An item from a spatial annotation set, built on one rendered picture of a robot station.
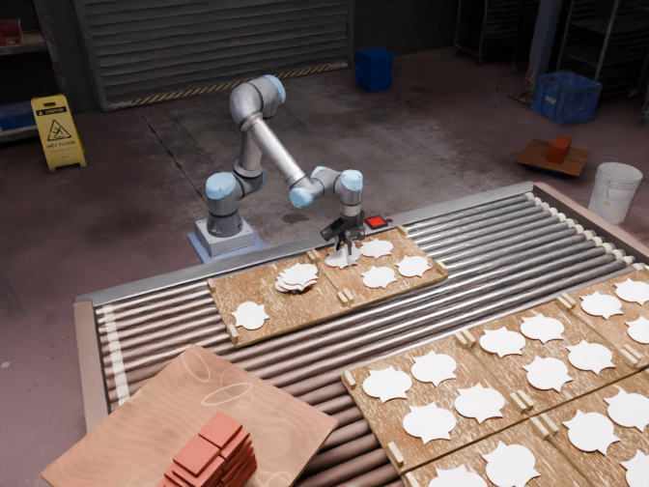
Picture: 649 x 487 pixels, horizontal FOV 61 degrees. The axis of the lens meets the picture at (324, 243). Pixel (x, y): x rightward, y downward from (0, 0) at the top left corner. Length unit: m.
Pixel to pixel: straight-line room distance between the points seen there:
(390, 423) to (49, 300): 2.63
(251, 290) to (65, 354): 1.60
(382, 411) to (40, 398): 2.02
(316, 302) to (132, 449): 0.78
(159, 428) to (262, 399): 0.26
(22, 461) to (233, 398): 1.61
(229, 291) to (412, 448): 0.86
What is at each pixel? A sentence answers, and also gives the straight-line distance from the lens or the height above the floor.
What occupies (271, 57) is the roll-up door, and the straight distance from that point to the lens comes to 6.84.
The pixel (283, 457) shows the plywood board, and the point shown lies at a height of 1.04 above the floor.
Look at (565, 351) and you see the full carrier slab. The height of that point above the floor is 0.94.
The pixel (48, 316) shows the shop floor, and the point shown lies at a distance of 3.64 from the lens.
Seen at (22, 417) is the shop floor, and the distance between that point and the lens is 3.13.
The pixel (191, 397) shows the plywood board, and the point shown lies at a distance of 1.53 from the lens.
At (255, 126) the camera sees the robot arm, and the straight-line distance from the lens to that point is 1.92.
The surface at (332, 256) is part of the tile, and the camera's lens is 2.10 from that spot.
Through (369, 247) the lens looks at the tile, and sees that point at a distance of 2.15.
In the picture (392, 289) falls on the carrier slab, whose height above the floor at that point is 0.94.
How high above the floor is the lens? 2.20
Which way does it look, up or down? 35 degrees down
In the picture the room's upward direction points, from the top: straight up
